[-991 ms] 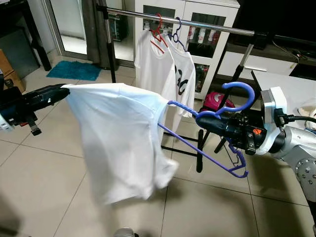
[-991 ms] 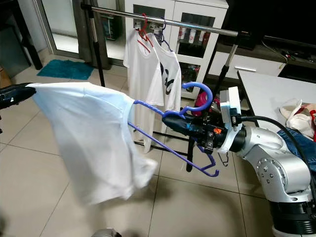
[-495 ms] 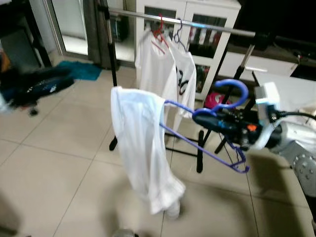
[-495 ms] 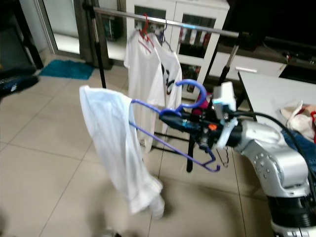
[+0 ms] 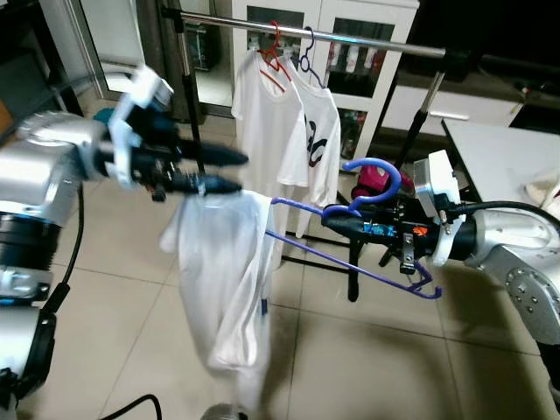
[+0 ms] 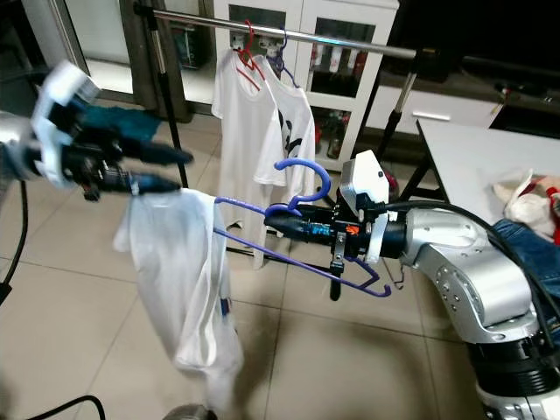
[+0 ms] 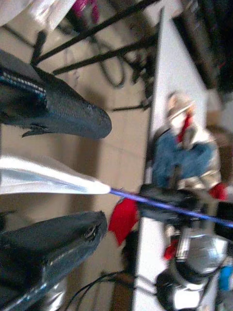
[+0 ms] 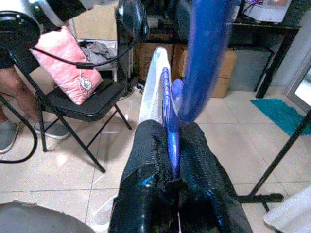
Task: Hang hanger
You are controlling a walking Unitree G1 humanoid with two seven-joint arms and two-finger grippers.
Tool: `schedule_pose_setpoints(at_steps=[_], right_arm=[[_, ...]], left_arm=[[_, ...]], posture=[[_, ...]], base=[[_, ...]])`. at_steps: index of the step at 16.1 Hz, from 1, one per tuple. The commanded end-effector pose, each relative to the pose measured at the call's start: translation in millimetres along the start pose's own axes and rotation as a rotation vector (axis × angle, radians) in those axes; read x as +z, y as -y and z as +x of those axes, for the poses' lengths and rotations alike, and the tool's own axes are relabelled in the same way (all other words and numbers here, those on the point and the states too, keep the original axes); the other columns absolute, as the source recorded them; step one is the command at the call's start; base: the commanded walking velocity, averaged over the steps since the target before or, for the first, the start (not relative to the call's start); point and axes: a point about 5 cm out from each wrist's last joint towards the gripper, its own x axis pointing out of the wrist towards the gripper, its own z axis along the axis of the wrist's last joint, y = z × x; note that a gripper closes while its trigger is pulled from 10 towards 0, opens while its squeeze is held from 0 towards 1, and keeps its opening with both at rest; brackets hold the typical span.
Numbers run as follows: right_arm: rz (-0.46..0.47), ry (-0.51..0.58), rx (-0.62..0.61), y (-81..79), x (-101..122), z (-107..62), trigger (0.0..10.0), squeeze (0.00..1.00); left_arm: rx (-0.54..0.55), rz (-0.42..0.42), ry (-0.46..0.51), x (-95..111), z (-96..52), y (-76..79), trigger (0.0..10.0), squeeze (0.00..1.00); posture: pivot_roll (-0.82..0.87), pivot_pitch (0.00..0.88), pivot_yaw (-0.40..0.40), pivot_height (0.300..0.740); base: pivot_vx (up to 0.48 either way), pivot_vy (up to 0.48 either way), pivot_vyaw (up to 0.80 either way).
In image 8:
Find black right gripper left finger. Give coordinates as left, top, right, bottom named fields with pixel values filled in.
left=108, top=120, right=180, bottom=233

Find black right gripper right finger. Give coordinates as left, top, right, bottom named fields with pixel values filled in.
left=178, top=122, right=253, bottom=233

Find white shirt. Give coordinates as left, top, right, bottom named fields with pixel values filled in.
left=91, top=46, right=172, bottom=233

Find blue plastic hanger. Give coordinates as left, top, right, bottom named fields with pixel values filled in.
left=161, top=0, right=234, bottom=180

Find black folding chair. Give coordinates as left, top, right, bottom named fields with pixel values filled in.
left=0, top=46, right=133, bottom=173

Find plain white t-shirt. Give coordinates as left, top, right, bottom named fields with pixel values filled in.
left=263, top=186, right=311, bottom=233

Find grey shoe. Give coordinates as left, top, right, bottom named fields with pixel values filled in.
left=33, top=121, right=71, bottom=140
left=0, top=121, right=20, bottom=155

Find teal rug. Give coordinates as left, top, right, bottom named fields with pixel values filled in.
left=250, top=98, right=311, bottom=136

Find brown cardboard box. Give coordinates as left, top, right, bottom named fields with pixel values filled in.
left=135, top=43, right=174, bottom=82
left=171, top=45, right=238, bottom=99

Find grey robot body shell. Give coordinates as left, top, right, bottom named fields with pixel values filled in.
left=0, top=200, right=97, bottom=233

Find glass sliding door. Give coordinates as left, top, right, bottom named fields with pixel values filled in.
left=284, top=55, right=311, bottom=107

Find grey clothes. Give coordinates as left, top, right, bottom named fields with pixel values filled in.
left=80, top=40, right=117, bottom=64

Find pink bag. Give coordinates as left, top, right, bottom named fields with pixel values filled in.
left=33, top=25, right=104, bottom=106

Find person bare legs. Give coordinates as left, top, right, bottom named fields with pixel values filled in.
left=0, top=46, right=41, bottom=124

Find black desk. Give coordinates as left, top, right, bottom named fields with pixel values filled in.
left=228, top=20, right=302, bottom=99

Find black clothes rack silver rail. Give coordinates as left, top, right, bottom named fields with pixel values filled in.
left=235, top=106, right=311, bottom=213

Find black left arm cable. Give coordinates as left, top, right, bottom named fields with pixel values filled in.
left=29, top=36, right=137, bottom=71

